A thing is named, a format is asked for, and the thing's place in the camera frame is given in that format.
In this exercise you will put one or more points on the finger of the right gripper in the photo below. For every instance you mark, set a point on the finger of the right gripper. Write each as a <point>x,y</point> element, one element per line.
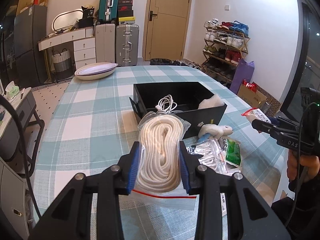
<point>265,127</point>
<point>274,121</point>

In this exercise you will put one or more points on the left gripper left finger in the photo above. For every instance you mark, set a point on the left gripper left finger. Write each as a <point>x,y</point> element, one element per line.
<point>69,215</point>

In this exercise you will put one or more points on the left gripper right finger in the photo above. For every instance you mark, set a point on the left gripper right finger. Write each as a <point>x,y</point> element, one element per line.
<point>248,215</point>

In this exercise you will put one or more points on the white red medicine sachet pack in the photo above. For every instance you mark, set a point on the white red medicine sachet pack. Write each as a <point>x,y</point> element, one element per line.
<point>255,114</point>

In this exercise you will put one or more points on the brown cardboard box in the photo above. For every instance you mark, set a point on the brown cardboard box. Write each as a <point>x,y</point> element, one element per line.
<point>257,97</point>

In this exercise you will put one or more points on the green medicine sachet pack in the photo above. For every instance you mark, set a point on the green medicine sachet pack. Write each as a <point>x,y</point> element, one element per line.
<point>232,151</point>

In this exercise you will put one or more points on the bagged adidas white laces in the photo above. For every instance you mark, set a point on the bagged adidas white laces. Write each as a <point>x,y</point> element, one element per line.
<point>210,154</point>

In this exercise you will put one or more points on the purple paper bag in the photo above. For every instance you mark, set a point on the purple paper bag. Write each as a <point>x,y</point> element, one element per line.
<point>243,71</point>

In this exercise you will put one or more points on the black cardboard box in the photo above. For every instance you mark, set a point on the black cardboard box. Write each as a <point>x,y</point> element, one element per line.
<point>187,95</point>

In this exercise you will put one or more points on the shoe rack with shoes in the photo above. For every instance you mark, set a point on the shoe rack with shoes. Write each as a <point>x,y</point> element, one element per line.
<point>225,45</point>

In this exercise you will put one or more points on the checkered green white tablecloth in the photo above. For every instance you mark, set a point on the checkered green white tablecloth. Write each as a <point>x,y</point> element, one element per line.
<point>93,125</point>

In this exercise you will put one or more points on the wooden door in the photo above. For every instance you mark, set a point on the wooden door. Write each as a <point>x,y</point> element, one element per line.
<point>165,29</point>

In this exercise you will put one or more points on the oval white purple tray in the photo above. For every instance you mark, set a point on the oval white purple tray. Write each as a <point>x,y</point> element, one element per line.
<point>95,71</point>

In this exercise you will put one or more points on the woven laundry basket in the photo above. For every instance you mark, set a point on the woven laundry basket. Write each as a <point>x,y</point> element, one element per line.
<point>62,62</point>

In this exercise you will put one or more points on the silver aluminium suitcase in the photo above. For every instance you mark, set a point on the silver aluminium suitcase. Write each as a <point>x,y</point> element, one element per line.
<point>127,38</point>

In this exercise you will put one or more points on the stacked shoe boxes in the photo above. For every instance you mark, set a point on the stacked shoe boxes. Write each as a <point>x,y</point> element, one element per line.
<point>125,12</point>

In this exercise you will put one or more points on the white dresser with drawers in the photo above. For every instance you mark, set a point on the white dresser with drawers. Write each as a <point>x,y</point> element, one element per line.
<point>80,43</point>

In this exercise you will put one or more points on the beige suitcase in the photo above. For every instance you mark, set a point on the beige suitcase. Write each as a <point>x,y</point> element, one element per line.
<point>105,43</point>

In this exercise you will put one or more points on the teal suitcase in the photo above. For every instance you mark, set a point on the teal suitcase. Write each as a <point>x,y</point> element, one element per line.
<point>108,10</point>

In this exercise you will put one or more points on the black refrigerator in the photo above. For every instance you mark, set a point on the black refrigerator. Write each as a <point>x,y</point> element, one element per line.
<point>29,29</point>

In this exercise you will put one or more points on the oval vanity mirror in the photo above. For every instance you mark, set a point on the oval vanity mirror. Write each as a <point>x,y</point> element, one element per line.
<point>66,19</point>

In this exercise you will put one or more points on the white plush toy keychain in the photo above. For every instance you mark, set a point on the white plush toy keychain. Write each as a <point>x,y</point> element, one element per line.
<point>215,131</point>

